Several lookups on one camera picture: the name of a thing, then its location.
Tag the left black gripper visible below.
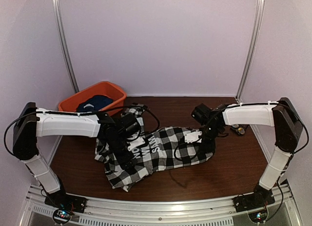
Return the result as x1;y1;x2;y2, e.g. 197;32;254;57
105;135;138;170

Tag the black white checkered shirt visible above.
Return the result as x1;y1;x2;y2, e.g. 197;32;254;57
94;103;216;193

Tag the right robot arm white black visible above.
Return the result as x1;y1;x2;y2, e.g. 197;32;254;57
184;97;305;207

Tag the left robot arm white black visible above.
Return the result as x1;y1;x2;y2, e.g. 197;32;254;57
13;103;144;208

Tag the small black brooch box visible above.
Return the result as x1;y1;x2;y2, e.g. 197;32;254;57
230;124;249;136

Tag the dark blue garment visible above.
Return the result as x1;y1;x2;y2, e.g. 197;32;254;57
76;95;114;112

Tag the orange plastic basin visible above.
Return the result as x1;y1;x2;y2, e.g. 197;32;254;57
58;81;127;112

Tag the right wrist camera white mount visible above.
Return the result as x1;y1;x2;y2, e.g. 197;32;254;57
184;131;202;144

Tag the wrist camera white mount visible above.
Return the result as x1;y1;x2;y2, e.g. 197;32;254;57
184;131;202;144
126;134;140;142

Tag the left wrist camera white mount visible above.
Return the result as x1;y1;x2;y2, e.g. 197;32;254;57
126;134;140;142

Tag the right black cable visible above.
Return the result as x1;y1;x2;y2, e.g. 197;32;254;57
173;138;203;161

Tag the aluminium front rail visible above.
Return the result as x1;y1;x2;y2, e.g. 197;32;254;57
18;185;303;226

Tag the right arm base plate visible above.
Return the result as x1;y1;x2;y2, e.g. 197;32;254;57
233;191;275;212

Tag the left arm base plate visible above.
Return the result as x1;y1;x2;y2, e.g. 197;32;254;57
44;193;87;213

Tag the right aluminium corner post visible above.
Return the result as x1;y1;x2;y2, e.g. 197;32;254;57
235;0;265;102

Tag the aluminium corner post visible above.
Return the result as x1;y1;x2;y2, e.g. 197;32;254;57
235;0;265;102
52;0;79;93

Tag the left aluminium corner post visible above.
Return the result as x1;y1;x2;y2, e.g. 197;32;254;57
52;0;79;93

